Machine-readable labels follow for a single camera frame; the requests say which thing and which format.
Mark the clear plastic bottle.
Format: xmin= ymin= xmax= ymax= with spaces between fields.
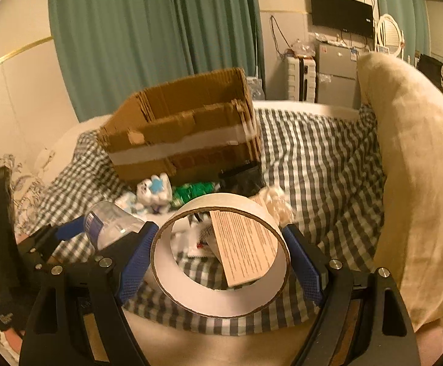
xmin=84 ymin=201 xmax=145 ymax=250

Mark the white tape roll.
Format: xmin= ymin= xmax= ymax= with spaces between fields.
xmin=150 ymin=192 xmax=291 ymax=318

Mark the small brown cardboard box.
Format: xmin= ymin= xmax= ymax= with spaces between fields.
xmin=210 ymin=211 xmax=277 ymax=288

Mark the cream cloth bundle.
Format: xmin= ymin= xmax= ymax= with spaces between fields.
xmin=250 ymin=185 xmax=294 ymax=227

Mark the green snack packet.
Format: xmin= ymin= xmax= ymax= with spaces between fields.
xmin=171 ymin=182 xmax=220 ymax=209

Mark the white blue plush toy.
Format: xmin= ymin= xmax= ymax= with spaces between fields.
xmin=136 ymin=173 xmax=173 ymax=213

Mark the black plastic tray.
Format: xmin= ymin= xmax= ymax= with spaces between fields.
xmin=219 ymin=161 xmax=266 ymax=197

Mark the beige pillow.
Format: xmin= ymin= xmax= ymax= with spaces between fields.
xmin=358 ymin=52 xmax=443 ymax=330

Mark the grey mini fridge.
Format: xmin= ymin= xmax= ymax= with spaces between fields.
xmin=316 ymin=43 xmax=360 ymax=110

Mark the white suitcase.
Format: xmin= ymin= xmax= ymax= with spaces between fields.
xmin=285 ymin=56 xmax=316 ymax=103

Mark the black chair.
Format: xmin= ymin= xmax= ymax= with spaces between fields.
xmin=416 ymin=54 xmax=443 ymax=93

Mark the white round vanity mirror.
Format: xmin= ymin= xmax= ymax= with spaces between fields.
xmin=374 ymin=13 xmax=405 ymax=59

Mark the green curtain by wardrobe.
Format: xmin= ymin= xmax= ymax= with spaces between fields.
xmin=378 ymin=0 xmax=430 ymax=59

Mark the black wall television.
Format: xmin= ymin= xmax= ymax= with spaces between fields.
xmin=311 ymin=0 xmax=374 ymax=38

